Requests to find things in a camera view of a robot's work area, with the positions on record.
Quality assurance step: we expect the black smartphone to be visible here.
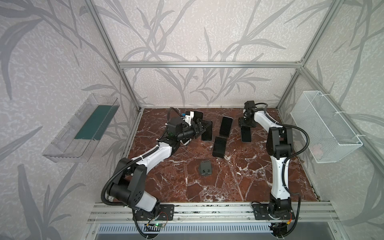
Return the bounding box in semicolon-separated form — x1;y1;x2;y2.
212;137;227;158
241;126;252;143
201;121;213;141

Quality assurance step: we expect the black block phone stand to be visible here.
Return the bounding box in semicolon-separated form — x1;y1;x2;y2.
199;160;213;176

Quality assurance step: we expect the black front smartphone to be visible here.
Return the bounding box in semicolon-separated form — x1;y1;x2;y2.
241;126;252;143

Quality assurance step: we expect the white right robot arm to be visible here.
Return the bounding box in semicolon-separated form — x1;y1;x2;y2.
239;101;293;215

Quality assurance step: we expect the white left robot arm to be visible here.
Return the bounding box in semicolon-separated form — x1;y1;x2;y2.
101;115;212;215

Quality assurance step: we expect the purple-edged smartphone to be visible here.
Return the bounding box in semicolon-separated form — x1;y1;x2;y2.
193;111;204;122

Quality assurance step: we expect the green-edged smartphone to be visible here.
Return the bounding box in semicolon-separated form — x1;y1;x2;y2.
219;116;233;138

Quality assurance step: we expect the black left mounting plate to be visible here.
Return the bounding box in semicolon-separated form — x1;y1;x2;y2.
135;204;175;221

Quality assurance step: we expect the black mounting plate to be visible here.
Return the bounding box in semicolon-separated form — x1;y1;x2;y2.
135;204;175;221
251;202;296;222

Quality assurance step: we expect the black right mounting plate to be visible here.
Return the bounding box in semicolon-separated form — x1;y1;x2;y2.
251;202;296;222

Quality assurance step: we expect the green circuit board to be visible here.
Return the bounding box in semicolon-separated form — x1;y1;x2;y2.
146;223;167;232

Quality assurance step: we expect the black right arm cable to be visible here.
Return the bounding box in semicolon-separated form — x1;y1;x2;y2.
254;102;310;193

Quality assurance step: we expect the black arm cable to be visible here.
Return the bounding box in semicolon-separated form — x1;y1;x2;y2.
100;106;181;206
254;102;310;193

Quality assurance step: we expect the white wire mesh basket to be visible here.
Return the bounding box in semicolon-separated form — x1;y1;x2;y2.
291;91;363;164

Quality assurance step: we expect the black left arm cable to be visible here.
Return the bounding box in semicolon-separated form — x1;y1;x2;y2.
100;106;181;206

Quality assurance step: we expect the clear plastic wall bin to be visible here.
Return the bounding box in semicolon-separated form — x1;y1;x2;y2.
43;94;120;163

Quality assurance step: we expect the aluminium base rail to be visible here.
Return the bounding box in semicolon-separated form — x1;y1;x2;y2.
87;202;340;224

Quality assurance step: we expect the aluminium frame enclosure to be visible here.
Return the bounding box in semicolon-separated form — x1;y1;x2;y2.
83;0;384;169

